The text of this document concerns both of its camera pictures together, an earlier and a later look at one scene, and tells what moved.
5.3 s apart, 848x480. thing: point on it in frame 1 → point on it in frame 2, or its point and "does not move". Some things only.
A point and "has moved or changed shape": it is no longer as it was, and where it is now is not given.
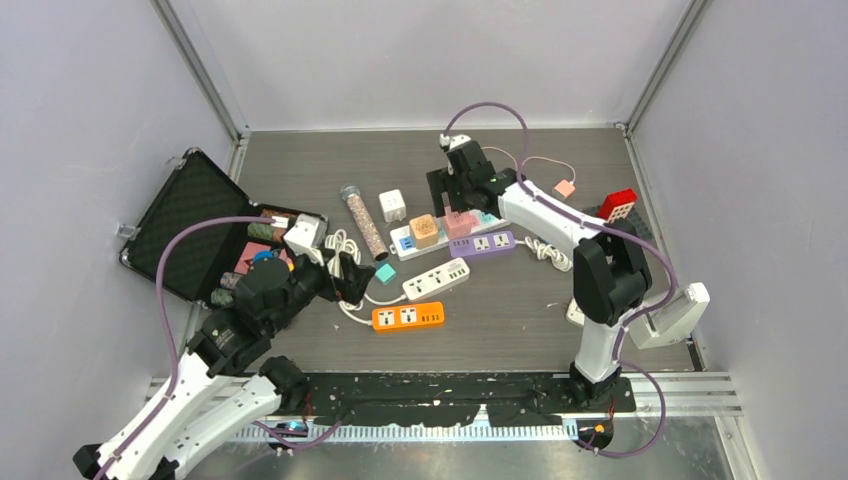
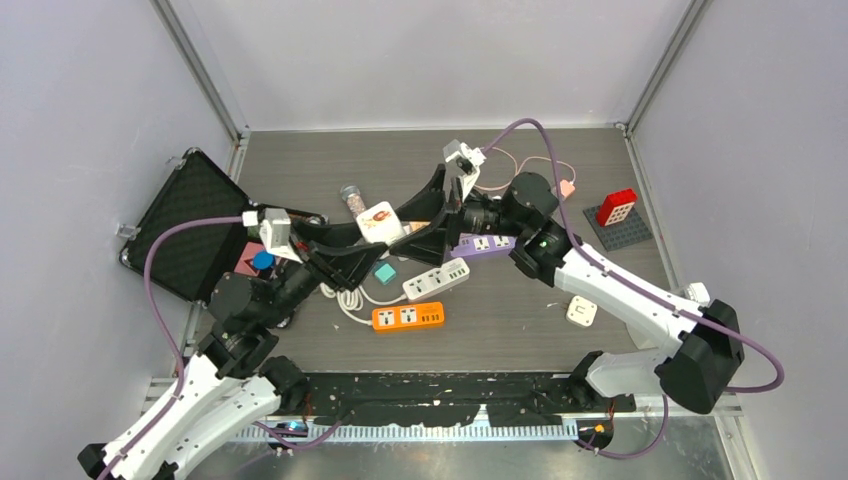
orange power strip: (395, 317) does not move
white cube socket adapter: (393, 205) has moved or changed shape
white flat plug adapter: (575, 313) does not move
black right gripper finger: (471, 199) → (427, 245)
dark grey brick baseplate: (632, 223) does not move
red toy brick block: (617, 205) does not move
